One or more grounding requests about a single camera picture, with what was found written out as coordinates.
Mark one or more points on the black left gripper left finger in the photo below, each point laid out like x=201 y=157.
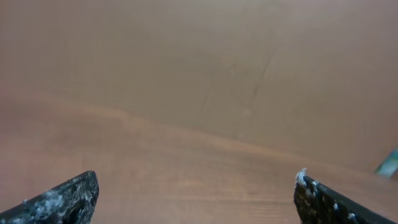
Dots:
x=72 y=202

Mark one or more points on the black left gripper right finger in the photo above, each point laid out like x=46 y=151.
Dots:
x=318 y=204

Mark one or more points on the teal object at edge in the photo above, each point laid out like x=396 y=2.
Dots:
x=388 y=167

